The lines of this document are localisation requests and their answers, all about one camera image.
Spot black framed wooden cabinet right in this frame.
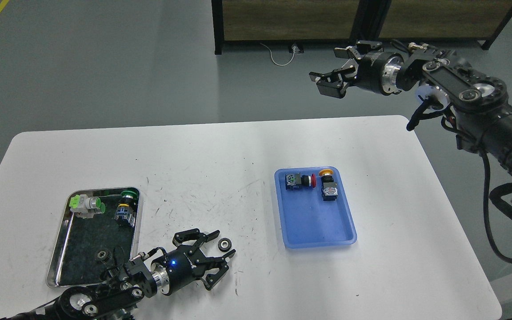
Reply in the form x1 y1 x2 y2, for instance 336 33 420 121
353 0 512 50

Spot red push button switch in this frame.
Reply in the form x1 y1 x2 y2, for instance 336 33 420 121
285 173 317 190

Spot green black push button switch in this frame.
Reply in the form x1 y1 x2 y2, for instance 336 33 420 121
114 190 139 228

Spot black framed wooden cabinet left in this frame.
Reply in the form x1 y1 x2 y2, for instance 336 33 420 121
211 0 368 55

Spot yellow push button switch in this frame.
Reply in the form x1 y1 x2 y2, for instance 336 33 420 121
319 169 339 202

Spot black framed wooden cabinet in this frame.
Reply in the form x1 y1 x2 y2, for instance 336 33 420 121
353 0 512 50
211 0 368 55

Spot silver metal tray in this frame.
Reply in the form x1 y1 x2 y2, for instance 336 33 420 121
46 187 141 288

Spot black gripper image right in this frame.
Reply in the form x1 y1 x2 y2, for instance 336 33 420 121
308 40 404 99

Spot blue plastic tray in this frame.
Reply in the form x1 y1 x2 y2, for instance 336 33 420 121
274 166 357 249

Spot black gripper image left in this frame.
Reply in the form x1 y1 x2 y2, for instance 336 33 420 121
151 229 236 296

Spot green white push button switch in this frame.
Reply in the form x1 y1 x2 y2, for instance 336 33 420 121
68 194 106 219

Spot black gear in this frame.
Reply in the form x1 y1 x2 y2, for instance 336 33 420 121
217 237 232 252
94 249 112 264

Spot white cable on floor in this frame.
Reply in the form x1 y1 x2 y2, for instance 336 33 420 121
260 42 304 67

